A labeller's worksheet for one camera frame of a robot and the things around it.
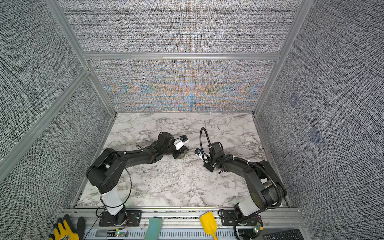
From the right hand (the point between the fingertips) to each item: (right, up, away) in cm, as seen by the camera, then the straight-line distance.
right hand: (206, 159), depth 94 cm
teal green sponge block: (-27, -28, -24) cm, 46 cm away
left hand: (-13, +7, -2) cm, 15 cm away
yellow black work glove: (-68, -27, -25) cm, 78 cm away
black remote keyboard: (+36, -29, -26) cm, 53 cm away
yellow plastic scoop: (-1, -26, -23) cm, 35 cm away
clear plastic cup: (-58, +9, +2) cm, 59 cm away
